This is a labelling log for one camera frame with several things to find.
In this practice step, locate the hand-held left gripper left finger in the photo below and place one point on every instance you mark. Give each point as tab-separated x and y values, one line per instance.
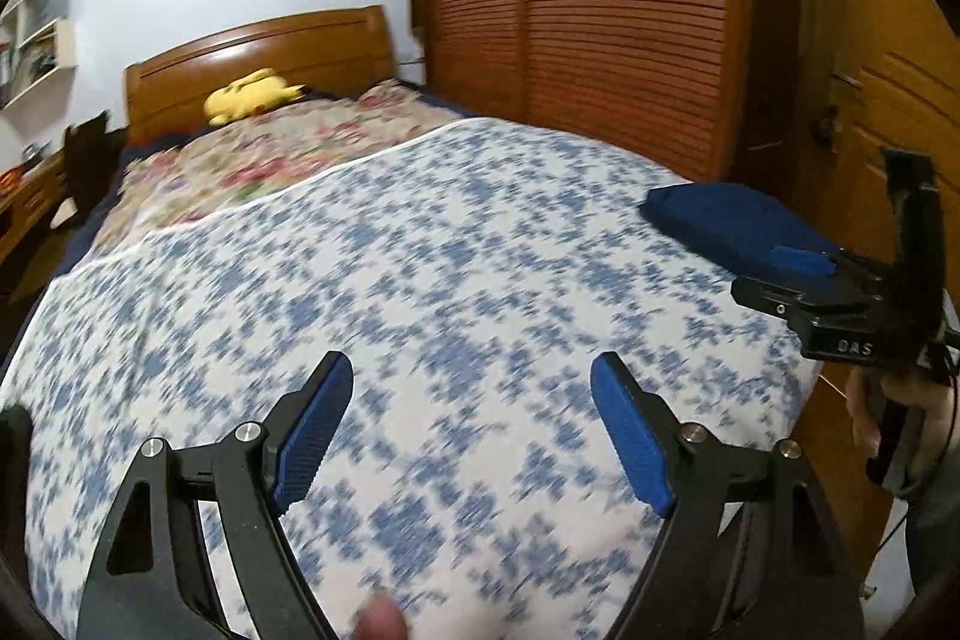
315	430

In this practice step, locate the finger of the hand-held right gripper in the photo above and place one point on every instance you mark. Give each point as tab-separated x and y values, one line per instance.
802	261

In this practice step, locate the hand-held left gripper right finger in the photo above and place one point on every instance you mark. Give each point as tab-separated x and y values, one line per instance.
630	437

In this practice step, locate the navy blue suit jacket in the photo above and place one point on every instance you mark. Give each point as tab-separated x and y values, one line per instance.
720	220

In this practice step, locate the person's right hand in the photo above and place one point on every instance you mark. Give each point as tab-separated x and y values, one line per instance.
941	407

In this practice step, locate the person's left hand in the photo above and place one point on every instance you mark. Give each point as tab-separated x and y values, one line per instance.
382	617

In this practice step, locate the wooden door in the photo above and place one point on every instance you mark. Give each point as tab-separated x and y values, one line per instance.
900	100

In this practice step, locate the blue floral white blanket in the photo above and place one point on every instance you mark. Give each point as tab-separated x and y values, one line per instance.
450	235

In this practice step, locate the beige red floral quilt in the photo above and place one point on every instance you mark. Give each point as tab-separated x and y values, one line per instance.
262	160

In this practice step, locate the wooden louvered wardrobe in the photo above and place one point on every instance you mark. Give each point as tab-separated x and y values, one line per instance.
600	9

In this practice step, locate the yellow plush toy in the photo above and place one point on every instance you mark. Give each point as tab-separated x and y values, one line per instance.
247	96

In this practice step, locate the dark desk chair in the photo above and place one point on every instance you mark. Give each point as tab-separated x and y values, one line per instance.
94	160

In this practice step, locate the wooden desk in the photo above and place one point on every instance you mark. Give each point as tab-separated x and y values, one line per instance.
37	197

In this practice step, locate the wooden bed headboard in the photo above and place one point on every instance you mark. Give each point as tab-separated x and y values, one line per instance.
262	47

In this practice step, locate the red basket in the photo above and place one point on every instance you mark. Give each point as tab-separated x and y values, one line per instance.
9	178

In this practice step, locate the white wall shelf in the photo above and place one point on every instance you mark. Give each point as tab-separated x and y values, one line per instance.
64	47

